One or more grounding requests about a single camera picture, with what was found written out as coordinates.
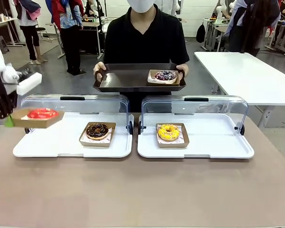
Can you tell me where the person's left hand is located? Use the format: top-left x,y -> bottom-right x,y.
176,63 -> 190,77

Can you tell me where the yellow sprinkled donut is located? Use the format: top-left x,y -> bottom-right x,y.
155,123 -> 190,149
157,123 -> 181,141

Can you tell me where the background desk with equipment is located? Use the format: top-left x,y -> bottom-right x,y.
82,16 -> 104,60

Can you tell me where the clear display lid black handle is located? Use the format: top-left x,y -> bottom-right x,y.
138,95 -> 249,136
20,93 -> 133,135

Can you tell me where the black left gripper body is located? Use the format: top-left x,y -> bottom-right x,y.
0,72 -> 19,119

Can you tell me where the bystander in dark long clothes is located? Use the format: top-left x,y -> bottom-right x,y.
228,0 -> 281,56

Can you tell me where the person in black shirt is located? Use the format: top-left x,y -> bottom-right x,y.
103,0 -> 190,114

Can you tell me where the purple sprinkled donut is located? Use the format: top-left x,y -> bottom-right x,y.
147,69 -> 181,87

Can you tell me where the person's right hand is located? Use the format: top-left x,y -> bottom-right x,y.
93,61 -> 108,82

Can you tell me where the white desk with small items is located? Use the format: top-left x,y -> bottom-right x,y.
0,13 -> 21,47

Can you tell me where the red glazed donut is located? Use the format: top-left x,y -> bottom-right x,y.
10,108 -> 65,129
27,107 -> 59,119

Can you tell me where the white display tray base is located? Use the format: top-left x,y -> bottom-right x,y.
137,113 -> 255,159
12,112 -> 135,159

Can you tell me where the large white table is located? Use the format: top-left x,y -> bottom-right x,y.
194,51 -> 285,106

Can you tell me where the purple drizzled donut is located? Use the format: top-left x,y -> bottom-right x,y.
155,70 -> 178,84

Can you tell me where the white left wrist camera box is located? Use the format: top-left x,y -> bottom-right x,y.
16,72 -> 43,96

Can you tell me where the black backpack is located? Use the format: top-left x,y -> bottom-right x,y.
196,22 -> 206,44

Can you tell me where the bystander in blue patterned shirt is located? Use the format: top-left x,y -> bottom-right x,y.
45,0 -> 86,74

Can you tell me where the dark brown serving tray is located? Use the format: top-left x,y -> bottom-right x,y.
93,63 -> 187,93

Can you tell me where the background white workbench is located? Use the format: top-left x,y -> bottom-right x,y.
203,18 -> 231,52

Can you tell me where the white face mask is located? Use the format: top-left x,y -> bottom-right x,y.
127,0 -> 155,13

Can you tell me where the grey plastic stool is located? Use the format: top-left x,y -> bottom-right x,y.
0,35 -> 10,53

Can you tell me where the chocolate sprinkled donut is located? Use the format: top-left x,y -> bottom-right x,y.
85,122 -> 109,140

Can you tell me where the bystander in black leggings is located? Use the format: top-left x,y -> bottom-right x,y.
15,0 -> 48,65

